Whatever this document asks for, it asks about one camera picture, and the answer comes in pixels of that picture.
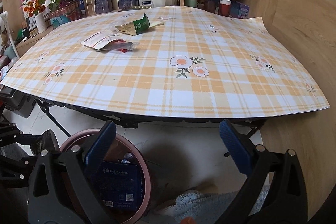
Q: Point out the brown round trash bin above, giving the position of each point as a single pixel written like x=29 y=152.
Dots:
x=122 y=151

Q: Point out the white printed label pouch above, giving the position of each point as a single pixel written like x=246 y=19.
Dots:
x=100 y=40

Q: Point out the white desk fan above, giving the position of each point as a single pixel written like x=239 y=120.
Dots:
x=6 y=27

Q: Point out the gold blue gift box left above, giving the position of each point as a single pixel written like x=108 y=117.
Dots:
x=94 y=7

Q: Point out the yellow plaid tablecloth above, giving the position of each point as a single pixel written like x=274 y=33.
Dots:
x=189 y=63

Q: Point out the striped pink basket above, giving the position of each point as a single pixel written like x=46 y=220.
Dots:
x=66 y=14

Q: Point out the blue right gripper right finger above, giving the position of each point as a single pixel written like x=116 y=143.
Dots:
x=239 y=146

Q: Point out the long blue coffee box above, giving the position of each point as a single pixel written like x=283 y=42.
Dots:
x=119 y=185

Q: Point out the black folding table frame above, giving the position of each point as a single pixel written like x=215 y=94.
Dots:
x=127 y=120

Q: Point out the red paper cup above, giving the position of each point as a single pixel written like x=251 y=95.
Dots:
x=224 y=7

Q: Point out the green gold carton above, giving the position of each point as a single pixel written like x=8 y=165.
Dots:
x=135 y=27

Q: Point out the orange flowers white vase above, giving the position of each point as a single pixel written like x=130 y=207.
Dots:
x=37 y=21

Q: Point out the low wooden cabinet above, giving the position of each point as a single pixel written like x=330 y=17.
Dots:
x=24 y=46

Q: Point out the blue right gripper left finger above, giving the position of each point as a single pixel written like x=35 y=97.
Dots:
x=96 y=146

